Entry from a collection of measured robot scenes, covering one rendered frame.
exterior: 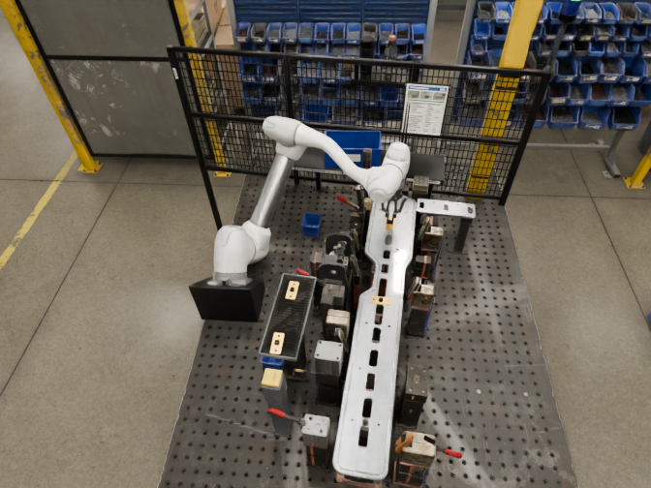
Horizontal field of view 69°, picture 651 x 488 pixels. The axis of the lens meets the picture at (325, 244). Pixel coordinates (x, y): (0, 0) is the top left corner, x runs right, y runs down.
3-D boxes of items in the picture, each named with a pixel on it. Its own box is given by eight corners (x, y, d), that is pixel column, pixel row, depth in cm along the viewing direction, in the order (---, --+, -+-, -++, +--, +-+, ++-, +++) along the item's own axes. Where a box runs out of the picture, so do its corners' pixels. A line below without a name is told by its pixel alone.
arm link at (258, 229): (222, 257, 238) (241, 254, 259) (248, 271, 234) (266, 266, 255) (278, 112, 225) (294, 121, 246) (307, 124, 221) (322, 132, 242)
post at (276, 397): (290, 437, 193) (280, 391, 160) (272, 434, 194) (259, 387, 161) (294, 419, 198) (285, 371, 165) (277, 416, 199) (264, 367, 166)
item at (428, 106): (441, 137, 253) (451, 84, 230) (399, 134, 256) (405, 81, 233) (441, 135, 254) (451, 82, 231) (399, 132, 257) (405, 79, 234)
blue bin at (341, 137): (380, 168, 255) (382, 149, 245) (324, 167, 256) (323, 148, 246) (379, 150, 266) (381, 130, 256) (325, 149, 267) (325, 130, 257)
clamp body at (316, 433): (330, 474, 183) (328, 442, 157) (302, 469, 185) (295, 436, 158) (334, 449, 190) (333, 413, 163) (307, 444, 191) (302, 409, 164)
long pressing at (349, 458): (394, 484, 154) (395, 482, 153) (326, 472, 157) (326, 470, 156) (417, 199, 244) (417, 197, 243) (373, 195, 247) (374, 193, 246)
